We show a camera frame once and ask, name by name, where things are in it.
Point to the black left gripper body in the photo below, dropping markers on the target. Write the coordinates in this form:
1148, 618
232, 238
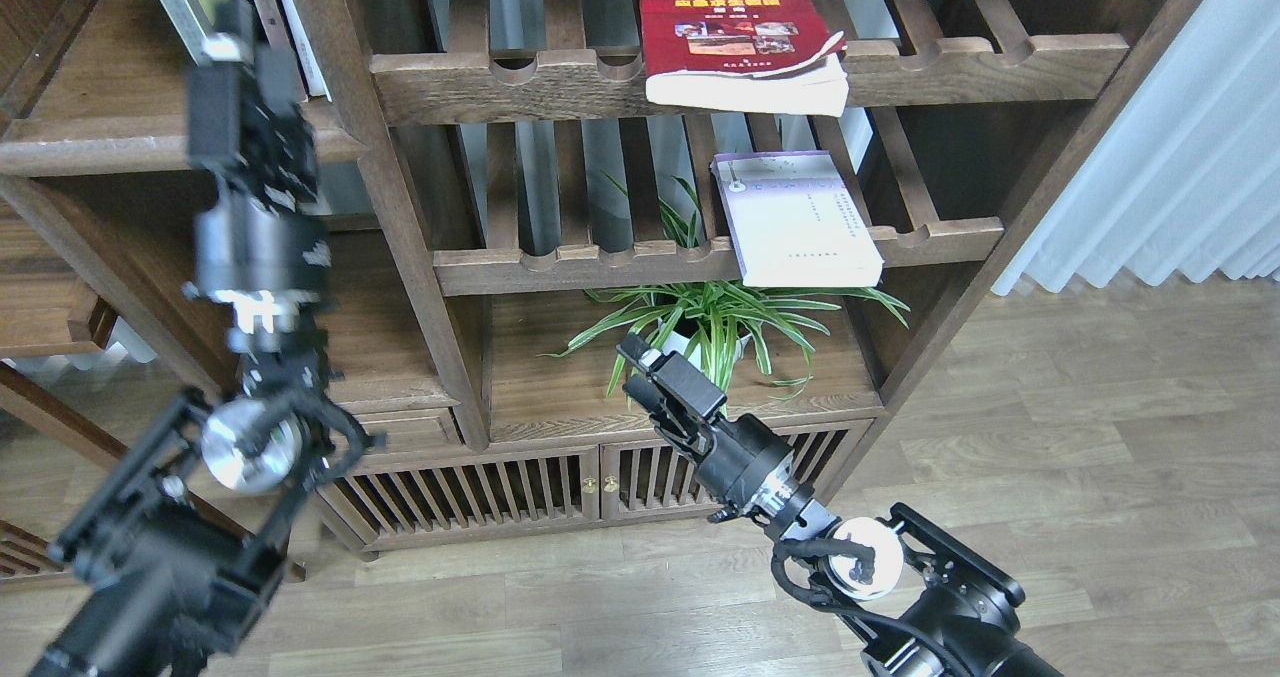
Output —
256, 242

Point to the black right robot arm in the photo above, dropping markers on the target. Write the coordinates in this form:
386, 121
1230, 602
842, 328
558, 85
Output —
923, 603

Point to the white plant pot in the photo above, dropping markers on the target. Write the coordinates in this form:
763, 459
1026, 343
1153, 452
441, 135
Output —
715, 357

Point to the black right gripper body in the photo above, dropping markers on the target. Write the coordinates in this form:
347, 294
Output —
740, 463

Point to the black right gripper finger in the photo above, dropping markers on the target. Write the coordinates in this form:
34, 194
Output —
666, 383

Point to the pale lavender cover book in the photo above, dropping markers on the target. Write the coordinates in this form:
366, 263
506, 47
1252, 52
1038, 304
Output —
794, 223

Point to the wooden side furniture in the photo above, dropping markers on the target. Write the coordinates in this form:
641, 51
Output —
48, 311

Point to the white spine upright book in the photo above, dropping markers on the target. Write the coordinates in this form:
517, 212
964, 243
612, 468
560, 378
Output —
312, 75

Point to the white pleated curtain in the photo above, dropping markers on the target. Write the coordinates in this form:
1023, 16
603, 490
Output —
1186, 181

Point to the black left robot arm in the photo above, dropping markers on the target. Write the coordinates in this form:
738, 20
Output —
183, 544

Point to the dark wooden bookshelf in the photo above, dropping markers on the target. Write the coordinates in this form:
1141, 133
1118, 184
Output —
512, 161

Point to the green spider plant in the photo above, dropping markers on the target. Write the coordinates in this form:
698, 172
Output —
651, 311

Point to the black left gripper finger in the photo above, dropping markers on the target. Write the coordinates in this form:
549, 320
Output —
216, 86

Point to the red cover book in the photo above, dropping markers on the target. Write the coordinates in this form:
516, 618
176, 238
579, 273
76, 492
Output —
765, 56

